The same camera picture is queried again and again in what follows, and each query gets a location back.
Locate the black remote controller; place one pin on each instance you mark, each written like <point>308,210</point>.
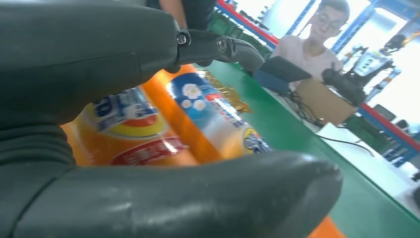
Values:
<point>344,87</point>

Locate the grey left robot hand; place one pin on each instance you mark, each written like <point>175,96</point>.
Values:
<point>82,49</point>

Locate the seated person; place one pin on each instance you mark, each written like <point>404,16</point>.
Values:
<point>200,13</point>

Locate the person behind white table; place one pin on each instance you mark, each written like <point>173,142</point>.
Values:
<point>305,56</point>

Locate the blue tablet folio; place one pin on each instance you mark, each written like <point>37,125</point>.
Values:
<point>282,70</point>

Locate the brown cardboard box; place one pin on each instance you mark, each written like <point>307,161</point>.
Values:
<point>321,101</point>

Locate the background humanoid robot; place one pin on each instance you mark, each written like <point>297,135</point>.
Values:
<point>370,62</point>

